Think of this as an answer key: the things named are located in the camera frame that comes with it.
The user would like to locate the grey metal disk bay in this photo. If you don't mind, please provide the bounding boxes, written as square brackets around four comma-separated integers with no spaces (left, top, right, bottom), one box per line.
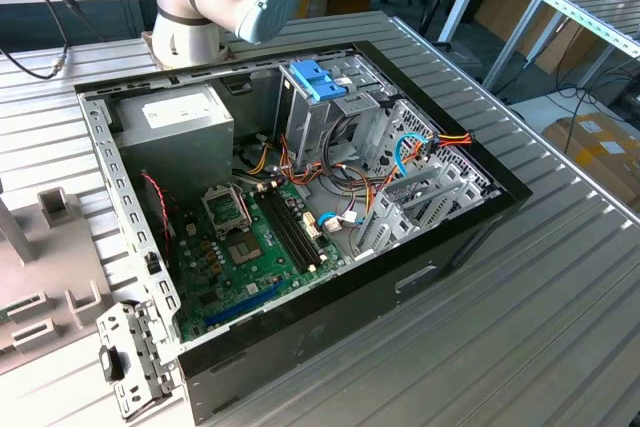
[351,166,489,263]

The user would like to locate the white board connector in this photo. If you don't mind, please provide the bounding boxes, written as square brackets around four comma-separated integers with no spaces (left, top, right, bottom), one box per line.
[301,211,321,241]

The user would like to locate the black RAM slot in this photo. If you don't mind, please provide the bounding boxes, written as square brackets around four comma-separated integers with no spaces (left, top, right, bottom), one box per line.
[263,184,312,272]
[272,182,322,269]
[258,185,307,273]
[268,183,317,271]

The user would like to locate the grey optical drive cage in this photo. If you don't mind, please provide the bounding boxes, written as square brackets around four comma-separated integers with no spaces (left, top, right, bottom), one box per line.
[273,54,401,173]

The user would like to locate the metal socket cover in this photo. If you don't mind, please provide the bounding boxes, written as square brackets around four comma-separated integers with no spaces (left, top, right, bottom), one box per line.
[199,185,254,238]

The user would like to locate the green motherboard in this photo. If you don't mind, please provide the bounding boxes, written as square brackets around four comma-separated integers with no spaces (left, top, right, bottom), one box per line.
[169,179,351,343]

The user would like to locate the CPU socket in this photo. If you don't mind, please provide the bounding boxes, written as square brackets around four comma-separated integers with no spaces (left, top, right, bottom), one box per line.
[222,232,264,269]

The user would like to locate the blue drive cage latch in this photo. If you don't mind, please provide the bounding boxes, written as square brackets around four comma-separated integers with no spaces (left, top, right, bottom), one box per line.
[288,60,347,104]

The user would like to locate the blue expansion slot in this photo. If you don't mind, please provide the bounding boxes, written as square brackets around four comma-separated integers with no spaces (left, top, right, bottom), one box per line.
[202,279,289,331]

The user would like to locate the black open PC case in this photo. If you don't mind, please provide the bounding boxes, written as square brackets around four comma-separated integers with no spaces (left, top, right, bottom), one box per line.
[73,39,534,426]

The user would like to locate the grey power supply unit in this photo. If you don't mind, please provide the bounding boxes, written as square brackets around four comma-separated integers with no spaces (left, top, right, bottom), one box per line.
[112,84,236,198]

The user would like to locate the black case fan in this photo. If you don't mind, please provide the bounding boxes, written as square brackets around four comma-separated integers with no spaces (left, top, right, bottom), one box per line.
[133,169,182,278]

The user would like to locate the grey metal slot retainer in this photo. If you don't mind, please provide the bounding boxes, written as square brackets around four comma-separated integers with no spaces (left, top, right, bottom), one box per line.
[94,299,184,422]

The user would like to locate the large brown cardboard box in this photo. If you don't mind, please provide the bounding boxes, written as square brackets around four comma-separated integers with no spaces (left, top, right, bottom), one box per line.
[472,0,601,76]

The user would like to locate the black plastic latch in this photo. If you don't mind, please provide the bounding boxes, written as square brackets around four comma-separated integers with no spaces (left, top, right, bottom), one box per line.
[98,345,126,382]

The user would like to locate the beige parts rack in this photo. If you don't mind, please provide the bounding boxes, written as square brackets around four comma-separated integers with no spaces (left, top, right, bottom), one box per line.
[0,181,119,378]

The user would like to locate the taped cardboard box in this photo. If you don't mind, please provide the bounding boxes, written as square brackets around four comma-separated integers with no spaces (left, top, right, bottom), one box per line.
[542,111,640,208]

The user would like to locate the green RAM stick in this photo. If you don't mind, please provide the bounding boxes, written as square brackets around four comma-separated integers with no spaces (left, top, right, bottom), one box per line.
[0,296,39,322]

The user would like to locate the orange yellow wire bundle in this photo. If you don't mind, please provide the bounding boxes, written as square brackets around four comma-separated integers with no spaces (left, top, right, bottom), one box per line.
[234,132,401,218]

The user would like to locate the short blue data wire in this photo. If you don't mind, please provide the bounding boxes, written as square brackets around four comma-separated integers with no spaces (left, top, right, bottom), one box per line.
[317,211,361,234]

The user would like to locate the long blue data wire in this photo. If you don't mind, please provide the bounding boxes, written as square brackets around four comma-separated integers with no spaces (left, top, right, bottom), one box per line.
[394,131,432,179]

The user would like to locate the red yellow power wire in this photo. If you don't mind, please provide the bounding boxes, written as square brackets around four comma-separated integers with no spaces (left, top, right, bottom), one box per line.
[399,130,474,168]

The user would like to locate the red black fan wire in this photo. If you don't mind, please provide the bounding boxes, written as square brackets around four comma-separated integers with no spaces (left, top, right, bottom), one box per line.
[139,171,176,238]

